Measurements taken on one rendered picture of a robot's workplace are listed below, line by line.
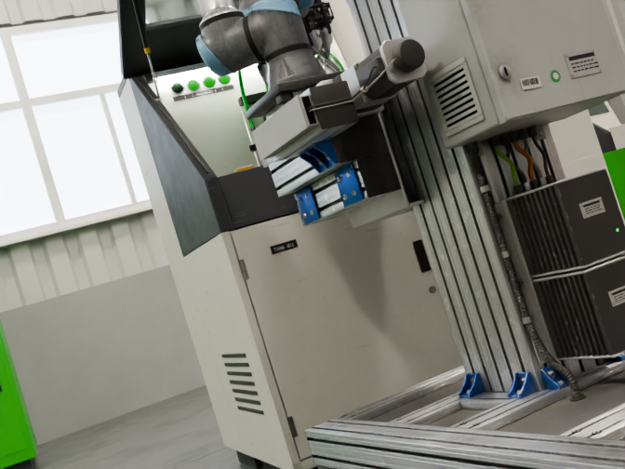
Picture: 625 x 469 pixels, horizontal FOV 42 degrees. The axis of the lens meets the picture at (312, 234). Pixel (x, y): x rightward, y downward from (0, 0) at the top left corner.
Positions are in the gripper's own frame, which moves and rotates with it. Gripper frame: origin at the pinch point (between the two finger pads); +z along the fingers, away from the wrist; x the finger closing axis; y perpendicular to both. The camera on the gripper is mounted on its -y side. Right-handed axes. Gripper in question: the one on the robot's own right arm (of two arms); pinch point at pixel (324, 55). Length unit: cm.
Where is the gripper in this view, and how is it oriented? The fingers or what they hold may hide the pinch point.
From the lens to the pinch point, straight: 255.9
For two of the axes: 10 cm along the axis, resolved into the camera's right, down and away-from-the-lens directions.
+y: 3.3, -1.5, -9.3
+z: 3.0, 9.5, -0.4
